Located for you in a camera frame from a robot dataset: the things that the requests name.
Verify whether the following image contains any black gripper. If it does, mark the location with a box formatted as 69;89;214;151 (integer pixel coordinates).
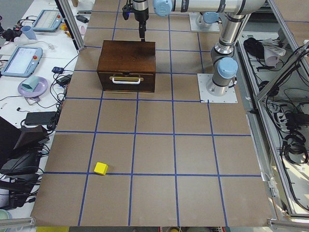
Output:
132;0;148;42

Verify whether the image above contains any wooden drawer with white handle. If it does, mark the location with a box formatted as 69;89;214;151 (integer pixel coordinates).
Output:
98;72;155;92

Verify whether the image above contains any yellow wooden block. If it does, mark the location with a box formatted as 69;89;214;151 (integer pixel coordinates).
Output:
94;162;109;175

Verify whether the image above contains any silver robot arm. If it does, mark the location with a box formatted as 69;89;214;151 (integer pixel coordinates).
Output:
153;0;264;97

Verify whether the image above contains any dark wooden drawer cabinet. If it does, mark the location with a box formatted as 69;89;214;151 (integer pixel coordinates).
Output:
97;40;156;93

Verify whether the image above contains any pink cup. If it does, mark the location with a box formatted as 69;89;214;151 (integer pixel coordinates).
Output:
78;25;86;35

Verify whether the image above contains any black power adapter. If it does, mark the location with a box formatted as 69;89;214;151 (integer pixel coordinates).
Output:
76;15;89;23

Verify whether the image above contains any blue teach pendant far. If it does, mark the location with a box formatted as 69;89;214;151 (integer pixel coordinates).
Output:
32;10;63;32

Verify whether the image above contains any blue teach pendant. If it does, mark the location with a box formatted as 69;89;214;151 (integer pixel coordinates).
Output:
32;10;63;32
1;46;43;78

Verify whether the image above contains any light blue plastic cup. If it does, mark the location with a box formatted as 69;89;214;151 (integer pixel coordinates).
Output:
21;26;37;40

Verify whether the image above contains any purple plate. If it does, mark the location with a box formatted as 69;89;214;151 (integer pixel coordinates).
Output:
17;76;48;97

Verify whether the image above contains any blue teach pendant near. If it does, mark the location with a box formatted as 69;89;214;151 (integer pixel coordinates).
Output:
1;46;43;78

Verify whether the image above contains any teal cup on plate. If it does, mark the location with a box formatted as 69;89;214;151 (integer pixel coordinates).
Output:
21;75;39;92

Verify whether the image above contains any black flat phone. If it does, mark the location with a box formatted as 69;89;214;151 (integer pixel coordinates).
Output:
24;111;56;126

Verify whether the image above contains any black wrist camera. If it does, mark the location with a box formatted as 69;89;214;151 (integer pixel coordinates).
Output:
122;0;132;20

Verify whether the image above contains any aluminium frame post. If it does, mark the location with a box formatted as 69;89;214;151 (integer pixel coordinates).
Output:
55;0;85;51

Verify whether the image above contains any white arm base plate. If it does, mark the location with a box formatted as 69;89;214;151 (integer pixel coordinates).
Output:
197;73;238;103

